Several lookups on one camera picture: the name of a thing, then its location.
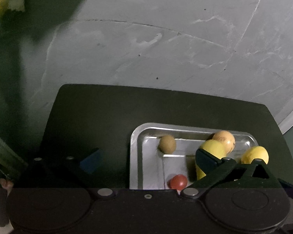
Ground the green pear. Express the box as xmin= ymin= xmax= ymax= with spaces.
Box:
xmin=195 ymin=139 xmax=227 ymax=180

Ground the small striped beige melon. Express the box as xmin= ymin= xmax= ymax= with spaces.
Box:
xmin=212 ymin=130 xmax=236 ymax=154

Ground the yellow lemon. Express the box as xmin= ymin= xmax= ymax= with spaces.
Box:
xmin=241 ymin=146 xmax=269 ymax=164

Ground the red cherry tomato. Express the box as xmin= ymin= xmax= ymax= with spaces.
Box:
xmin=169 ymin=174 xmax=188 ymax=191

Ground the small brown round fruit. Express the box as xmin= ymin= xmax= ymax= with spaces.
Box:
xmin=158 ymin=135 xmax=176 ymax=154

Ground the black table mat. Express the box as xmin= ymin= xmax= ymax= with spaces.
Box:
xmin=32 ymin=85 xmax=293 ymax=188

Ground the silver metal tray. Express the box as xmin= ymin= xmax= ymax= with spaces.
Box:
xmin=129 ymin=122 xmax=259 ymax=190

